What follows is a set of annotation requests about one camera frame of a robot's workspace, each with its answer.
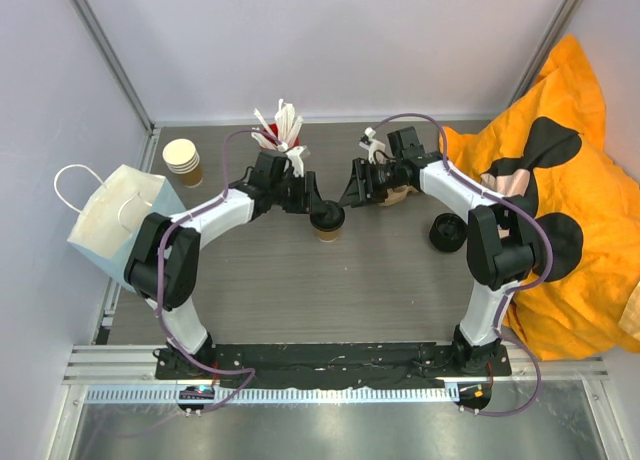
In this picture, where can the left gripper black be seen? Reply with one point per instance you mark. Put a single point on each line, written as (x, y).
(308, 199)

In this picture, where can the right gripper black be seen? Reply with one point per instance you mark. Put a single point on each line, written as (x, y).
(358, 195)

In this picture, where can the light blue paper bag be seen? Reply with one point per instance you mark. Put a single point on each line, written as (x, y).
(106, 227)

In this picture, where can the brown paper coffee cup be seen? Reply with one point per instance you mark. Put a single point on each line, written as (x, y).
(182, 159)
(327, 236)

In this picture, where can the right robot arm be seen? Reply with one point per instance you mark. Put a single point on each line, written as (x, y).
(503, 243)

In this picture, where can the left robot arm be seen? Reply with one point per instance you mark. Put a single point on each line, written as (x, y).
(163, 263)

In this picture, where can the brown pulp cup carrier stack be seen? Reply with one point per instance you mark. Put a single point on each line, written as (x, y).
(397, 195)

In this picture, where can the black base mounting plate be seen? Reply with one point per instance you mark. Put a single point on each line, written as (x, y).
(333, 366)

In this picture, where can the orange cartoon pillow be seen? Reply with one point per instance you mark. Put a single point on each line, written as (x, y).
(548, 147)

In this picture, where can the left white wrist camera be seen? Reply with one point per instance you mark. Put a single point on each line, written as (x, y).
(297, 156)

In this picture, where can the white slotted cable duct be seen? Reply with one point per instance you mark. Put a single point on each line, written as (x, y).
(201, 394)

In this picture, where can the right aluminium frame post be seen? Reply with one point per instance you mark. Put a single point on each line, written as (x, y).
(553, 33)

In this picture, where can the aluminium frame post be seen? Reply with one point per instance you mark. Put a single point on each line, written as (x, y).
(553, 33)
(95, 30)

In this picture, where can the left aluminium frame post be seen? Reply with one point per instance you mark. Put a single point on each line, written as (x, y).
(95, 30)

